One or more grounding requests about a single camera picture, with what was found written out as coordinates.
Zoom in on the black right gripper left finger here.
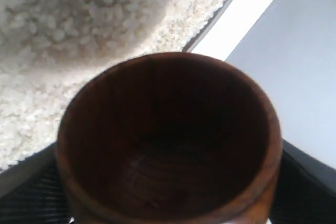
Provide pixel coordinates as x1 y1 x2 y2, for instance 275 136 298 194
1 145 75 223

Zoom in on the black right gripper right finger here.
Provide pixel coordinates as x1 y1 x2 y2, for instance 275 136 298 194
269 140 335 223

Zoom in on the brown wooden cup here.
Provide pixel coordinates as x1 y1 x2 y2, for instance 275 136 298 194
55 52 282 223

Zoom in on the round metal rice tray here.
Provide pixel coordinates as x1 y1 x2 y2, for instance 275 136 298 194
0 0 253 174

